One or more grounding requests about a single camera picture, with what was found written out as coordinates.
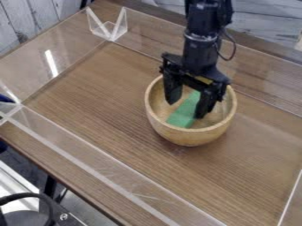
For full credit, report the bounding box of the black table leg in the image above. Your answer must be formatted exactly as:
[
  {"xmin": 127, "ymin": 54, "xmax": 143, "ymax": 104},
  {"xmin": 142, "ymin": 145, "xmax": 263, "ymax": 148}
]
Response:
[{"xmin": 44, "ymin": 176, "xmax": 58, "ymax": 199}]

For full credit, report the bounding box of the brown wooden bowl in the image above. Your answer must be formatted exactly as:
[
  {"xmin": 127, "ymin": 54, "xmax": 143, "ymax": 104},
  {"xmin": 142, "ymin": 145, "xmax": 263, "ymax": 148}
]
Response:
[{"xmin": 145, "ymin": 76, "xmax": 237, "ymax": 147}]

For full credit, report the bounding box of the clear acrylic corner bracket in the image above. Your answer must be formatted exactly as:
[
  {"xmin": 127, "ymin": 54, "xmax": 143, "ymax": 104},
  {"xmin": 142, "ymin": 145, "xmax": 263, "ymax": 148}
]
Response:
[{"xmin": 86, "ymin": 7, "xmax": 127, "ymax": 41}]

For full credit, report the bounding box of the black cable loop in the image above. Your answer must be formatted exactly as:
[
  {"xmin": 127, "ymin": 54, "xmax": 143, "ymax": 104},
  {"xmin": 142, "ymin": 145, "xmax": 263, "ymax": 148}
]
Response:
[{"xmin": 0, "ymin": 192, "xmax": 55, "ymax": 226}]

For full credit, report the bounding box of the blue object at left edge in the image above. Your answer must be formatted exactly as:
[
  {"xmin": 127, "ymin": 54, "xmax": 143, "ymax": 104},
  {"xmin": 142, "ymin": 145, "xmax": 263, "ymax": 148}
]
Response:
[{"xmin": 0, "ymin": 94, "xmax": 15, "ymax": 103}]

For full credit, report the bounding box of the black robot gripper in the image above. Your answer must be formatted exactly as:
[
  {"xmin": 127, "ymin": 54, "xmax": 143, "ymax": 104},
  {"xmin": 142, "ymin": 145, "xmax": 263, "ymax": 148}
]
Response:
[{"xmin": 161, "ymin": 31, "xmax": 230, "ymax": 118}]

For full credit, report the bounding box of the green rectangular block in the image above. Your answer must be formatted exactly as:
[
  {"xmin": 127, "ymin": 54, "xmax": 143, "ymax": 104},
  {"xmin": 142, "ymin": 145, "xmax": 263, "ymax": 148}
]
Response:
[{"xmin": 166, "ymin": 91, "xmax": 199, "ymax": 129}]

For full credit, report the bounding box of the grey metal base plate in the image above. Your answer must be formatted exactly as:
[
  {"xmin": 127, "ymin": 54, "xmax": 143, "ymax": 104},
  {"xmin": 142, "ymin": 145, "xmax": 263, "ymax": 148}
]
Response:
[{"xmin": 38, "ymin": 197, "xmax": 87, "ymax": 226}]

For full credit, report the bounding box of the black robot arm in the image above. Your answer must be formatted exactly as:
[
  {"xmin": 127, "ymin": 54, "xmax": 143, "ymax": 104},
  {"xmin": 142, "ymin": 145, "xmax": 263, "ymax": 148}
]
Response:
[{"xmin": 161, "ymin": 0, "xmax": 237, "ymax": 118}]

